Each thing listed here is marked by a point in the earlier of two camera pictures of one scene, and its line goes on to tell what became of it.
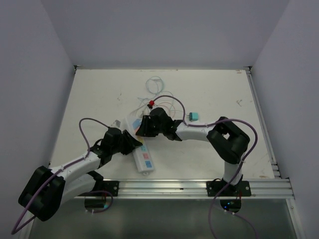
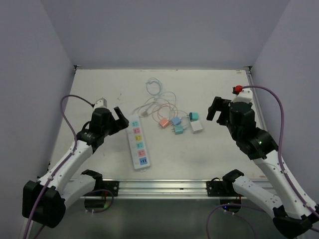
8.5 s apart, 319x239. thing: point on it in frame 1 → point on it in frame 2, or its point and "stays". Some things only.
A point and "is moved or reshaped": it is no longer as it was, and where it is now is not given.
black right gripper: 144,130 → 219,104
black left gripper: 131,142 → 121,122
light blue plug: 136,123 is moved or reshaped
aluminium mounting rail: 263,189 stays
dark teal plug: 193,116 stays
